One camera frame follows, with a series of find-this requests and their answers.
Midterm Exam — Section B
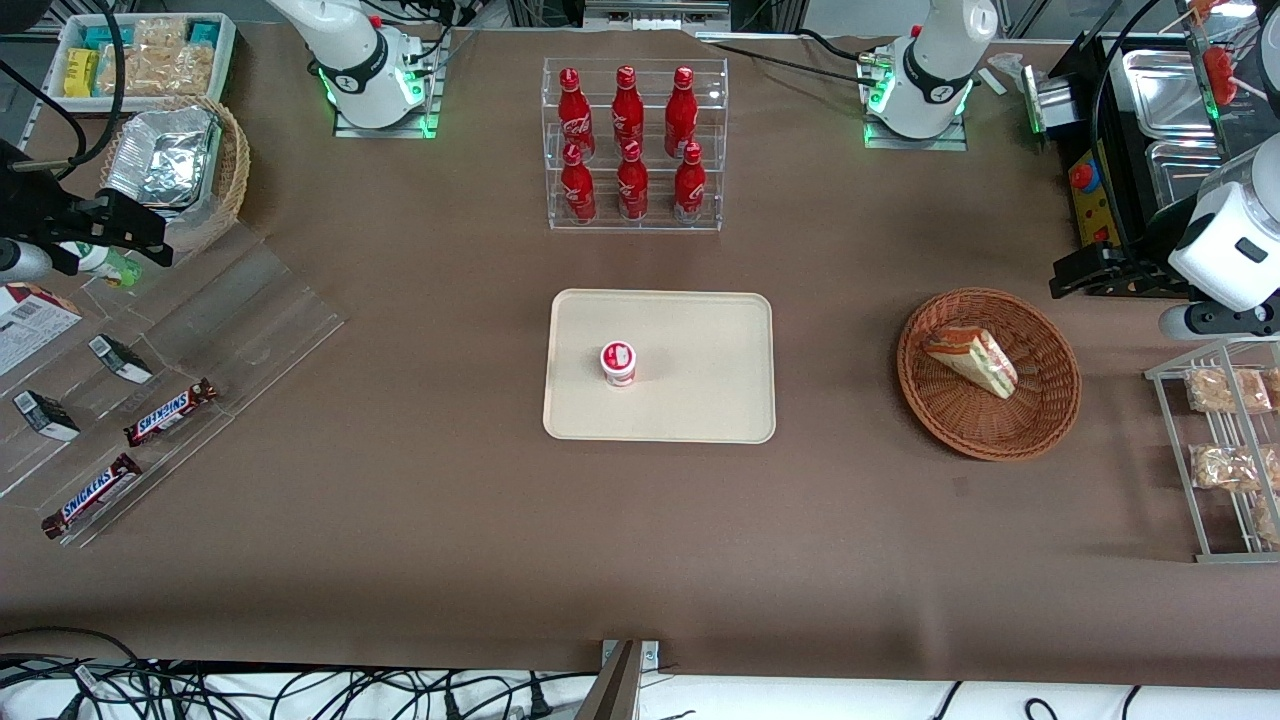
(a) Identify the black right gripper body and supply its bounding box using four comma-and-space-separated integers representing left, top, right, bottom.
35, 195, 123, 276

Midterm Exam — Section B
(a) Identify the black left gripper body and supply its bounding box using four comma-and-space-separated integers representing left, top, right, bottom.
1095, 243, 1193, 300

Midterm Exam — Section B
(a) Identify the triangular sandwich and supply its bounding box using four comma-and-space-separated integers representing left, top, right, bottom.
921, 326, 1019, 400

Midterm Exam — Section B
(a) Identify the light wicker basket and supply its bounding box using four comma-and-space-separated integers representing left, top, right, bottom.
100, 95, 251, 256

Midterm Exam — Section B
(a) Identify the round brown wicker basket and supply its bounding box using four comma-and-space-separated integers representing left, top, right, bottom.
897, 288, 1083, 462

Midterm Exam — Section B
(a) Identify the beige plastic tray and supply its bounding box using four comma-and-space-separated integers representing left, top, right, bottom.
542, 289, 777, 445

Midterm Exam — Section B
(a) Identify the small white green bottle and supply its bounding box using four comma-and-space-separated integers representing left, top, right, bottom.
60, 240, 143, 289

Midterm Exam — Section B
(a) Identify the silver foil container stack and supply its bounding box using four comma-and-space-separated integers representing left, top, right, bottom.
105, 105, 223, 211

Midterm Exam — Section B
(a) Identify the small black white box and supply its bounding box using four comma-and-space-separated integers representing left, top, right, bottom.
88, 334, 154, 385
12, 390, 81, 442

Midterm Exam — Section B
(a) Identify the white red printed carton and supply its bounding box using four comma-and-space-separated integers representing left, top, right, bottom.
0, 283, 84, 378

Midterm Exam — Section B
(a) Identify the steel warmer pan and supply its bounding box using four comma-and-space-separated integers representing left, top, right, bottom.
1122, 48, 1216, 141
1145, 140, 1226, 216

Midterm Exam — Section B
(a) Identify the clear acrylic stepped display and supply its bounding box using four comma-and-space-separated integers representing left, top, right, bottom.
0, 220, 347, 549

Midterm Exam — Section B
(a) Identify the brown snickers bar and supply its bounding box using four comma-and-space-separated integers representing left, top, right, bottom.
123, 377, 219, 448
41, 453, 144, 540

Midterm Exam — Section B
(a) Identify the large clear cracker bag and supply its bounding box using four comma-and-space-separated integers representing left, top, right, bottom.
100, 45, 216, 98

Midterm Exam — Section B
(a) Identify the yellow snack packet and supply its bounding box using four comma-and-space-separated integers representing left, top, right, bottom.
63, 47, 101, 98

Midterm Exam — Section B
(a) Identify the black food warmer appliance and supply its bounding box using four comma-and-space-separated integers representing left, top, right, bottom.
1045, 30, 1280, 299

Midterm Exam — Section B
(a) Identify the white plastic bin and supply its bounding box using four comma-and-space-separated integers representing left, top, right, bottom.
45, 12, 238, 113

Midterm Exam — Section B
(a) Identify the small clear cracker bag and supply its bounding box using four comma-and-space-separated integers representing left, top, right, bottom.
135, 17, 191, 51

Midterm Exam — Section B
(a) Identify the crumpled clear plastic wrap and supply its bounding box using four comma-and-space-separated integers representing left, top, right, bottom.
985, 50, 1031, 96

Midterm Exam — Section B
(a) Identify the red sausage on skewer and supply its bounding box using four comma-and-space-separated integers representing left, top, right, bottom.
1203, 45, 1241, 106

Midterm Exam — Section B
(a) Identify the brown table cover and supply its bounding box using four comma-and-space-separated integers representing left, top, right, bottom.
0, 20, 1280, 691

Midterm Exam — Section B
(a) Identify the red cola bottle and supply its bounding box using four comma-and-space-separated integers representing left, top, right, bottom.
616, 140, 649, 221
673, 142, 707, 223
560, 142, 598, 224
557, 67, 596, 161
665, 66, 698, 159
612, 65, 645, 159

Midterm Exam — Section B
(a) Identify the clear acrylic bottle rack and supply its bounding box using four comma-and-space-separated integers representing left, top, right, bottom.
542, 57, 729, 233

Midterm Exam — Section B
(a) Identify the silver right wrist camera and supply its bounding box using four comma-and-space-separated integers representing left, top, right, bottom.
0, 238, 54, 284

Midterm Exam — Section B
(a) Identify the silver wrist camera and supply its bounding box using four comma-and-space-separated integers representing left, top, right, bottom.
0, 238, 54, 284
1159, 303, 1280, 342

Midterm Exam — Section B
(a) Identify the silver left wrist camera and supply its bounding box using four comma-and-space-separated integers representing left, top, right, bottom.
1159, 303, 1280, 342

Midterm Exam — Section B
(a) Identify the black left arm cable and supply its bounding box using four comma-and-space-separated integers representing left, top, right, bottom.
1094, 0, 1186, 251

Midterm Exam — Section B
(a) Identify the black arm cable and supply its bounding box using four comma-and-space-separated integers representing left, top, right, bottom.
1094, 0, 1186, 251
55, 0, 127, 186

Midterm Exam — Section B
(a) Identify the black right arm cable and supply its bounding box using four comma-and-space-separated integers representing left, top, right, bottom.
55, 0, 127, 186

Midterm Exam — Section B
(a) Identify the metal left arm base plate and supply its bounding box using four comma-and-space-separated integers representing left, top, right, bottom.
865, 112, 969, 152

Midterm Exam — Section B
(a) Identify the grey metal wire rack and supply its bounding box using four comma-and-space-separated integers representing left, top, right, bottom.
1144, 335, 1280, 564

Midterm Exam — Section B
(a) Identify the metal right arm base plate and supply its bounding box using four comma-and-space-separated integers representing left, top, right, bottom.
333, 30, 443, 139

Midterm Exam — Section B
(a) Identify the black table cable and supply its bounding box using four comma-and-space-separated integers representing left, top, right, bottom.
695, 28, 891, 86

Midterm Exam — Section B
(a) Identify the tangled black cable bundle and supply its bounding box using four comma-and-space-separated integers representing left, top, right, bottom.
0, 626, 601, 720

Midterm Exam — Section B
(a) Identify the grey metal frame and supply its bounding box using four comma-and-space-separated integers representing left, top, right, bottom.
583, 0, 733, 31

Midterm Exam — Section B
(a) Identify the grey metal post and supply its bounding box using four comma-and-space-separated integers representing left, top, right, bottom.
575, 638, 661, 720

